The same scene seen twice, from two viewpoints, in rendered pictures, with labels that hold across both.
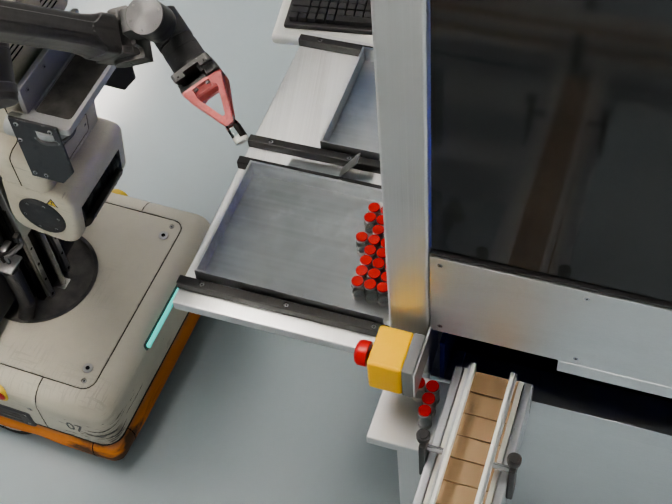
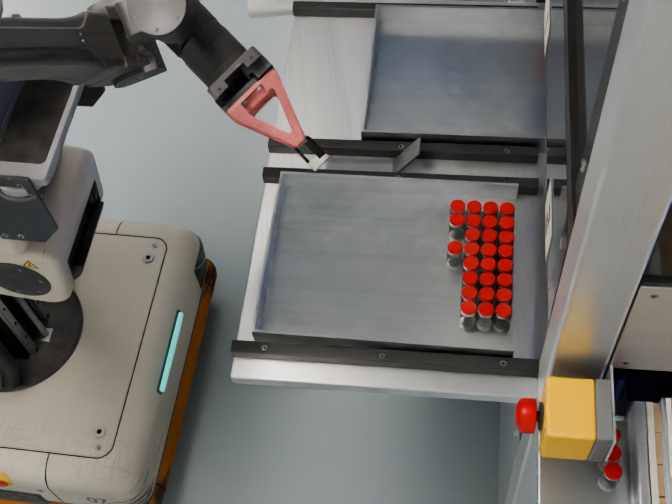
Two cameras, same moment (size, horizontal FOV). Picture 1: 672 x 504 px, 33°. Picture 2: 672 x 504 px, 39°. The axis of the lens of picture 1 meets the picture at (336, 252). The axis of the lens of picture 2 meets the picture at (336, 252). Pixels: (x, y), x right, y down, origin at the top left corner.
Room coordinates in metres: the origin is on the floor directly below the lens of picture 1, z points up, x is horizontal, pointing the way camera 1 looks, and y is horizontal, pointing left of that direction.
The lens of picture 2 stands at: (0.57, 0.23, 2.03)
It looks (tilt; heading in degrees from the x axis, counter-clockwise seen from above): 58 degrees down; 349
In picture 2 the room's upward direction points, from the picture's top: 8 degrees counter-clockwise
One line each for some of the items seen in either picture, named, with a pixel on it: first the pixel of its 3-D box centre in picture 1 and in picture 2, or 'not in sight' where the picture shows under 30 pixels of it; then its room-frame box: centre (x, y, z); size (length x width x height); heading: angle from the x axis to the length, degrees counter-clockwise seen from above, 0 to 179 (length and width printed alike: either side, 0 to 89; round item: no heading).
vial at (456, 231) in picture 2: (370, 224); (456, 228); (1.23, -0.07, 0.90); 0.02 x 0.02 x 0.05
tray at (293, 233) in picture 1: (313, 240); (389, 261); (1.21, 0.04, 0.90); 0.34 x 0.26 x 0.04; 65
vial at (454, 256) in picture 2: (362, 244); (454, 255); (1.19, -0.05, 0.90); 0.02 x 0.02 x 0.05
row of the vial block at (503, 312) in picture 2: (397, 258); (504, 266); (1.15, -0.10, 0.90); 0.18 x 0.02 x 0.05; 155
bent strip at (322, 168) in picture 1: (323, 161); (372, 156); (1.38, 0.00, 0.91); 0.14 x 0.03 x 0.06; 67
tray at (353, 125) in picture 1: (427, 115); (479, 76); (1.48, -0.20, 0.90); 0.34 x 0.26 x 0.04; 66
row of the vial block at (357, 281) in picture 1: (372, 252); (470, 264); (1.17, -0.06, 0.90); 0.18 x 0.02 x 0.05; 155
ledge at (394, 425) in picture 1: (420, 415); (594, 470); (0.86, -0.10, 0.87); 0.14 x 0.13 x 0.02; 66
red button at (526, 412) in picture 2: (367, 353); (532, 416); (0.91, -0.03, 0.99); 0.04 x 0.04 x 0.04; 66
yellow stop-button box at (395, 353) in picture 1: (395, 360); (573, 419); (0.89, -0.07, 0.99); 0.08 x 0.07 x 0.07; 66
